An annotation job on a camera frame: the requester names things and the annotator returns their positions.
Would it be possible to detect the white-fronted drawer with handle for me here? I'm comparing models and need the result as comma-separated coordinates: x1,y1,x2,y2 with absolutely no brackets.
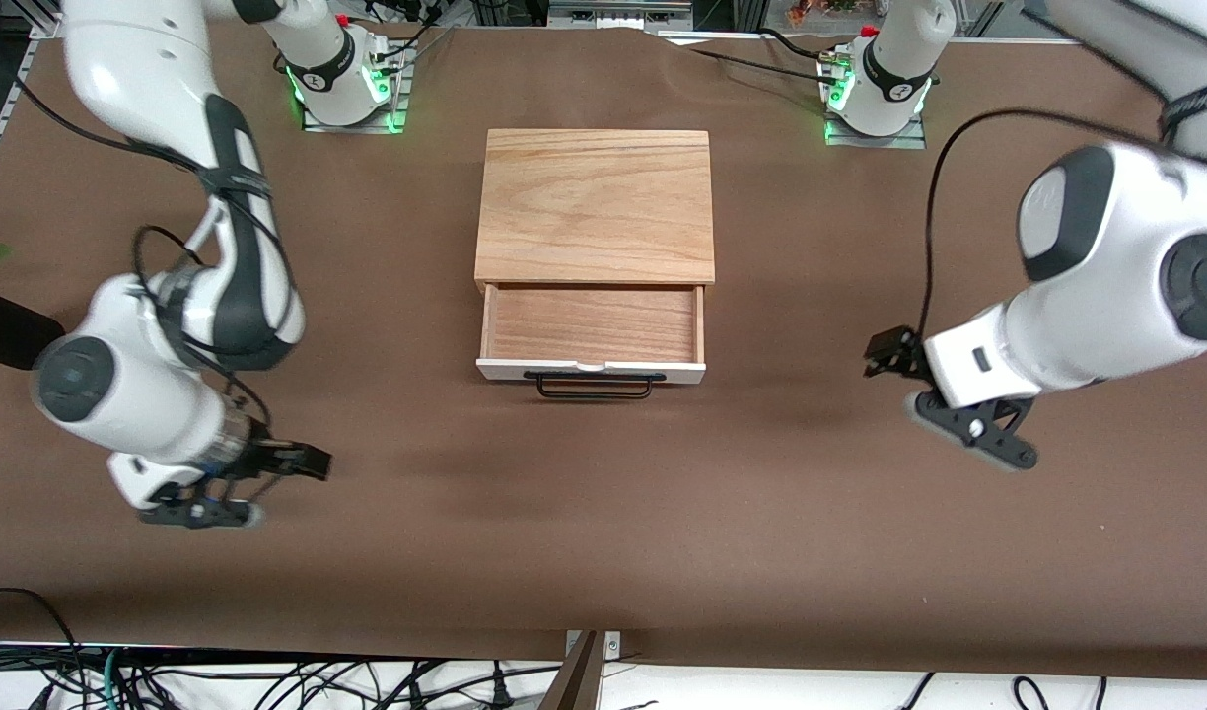
475,283,709,386

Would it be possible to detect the wooden drawer cabinet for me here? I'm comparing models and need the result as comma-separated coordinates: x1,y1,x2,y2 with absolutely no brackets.
473,128,716,293

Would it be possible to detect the black ribbed cylinder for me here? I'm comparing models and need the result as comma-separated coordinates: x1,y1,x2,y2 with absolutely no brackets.
0,285,68,372

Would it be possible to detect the brown table cover sheet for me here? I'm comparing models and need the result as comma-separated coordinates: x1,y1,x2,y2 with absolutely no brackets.
0,20,1207,681

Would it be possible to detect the brown wedge-shaped bar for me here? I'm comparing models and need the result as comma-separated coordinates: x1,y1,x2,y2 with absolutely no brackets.
539,631,604,710

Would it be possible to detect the grey metal equipment box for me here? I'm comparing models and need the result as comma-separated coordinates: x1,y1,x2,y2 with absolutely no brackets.
547,0,693,31

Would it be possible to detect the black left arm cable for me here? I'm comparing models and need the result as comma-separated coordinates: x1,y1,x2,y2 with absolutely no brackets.
917,0,1207,341

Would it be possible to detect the black looped cable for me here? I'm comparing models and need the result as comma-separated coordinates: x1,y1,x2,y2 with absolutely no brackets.
0,588,84,710

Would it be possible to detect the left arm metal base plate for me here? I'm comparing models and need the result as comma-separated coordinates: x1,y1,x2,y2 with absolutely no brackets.
822,49,928,149

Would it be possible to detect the black cable on cover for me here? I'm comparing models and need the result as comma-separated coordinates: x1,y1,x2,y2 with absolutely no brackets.
687,28,846,86

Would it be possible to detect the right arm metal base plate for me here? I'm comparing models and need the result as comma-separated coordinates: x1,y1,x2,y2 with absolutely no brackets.
301,39,409,135

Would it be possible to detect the silver metal bracket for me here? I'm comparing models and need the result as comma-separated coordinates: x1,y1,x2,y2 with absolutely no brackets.
564,631,623,664

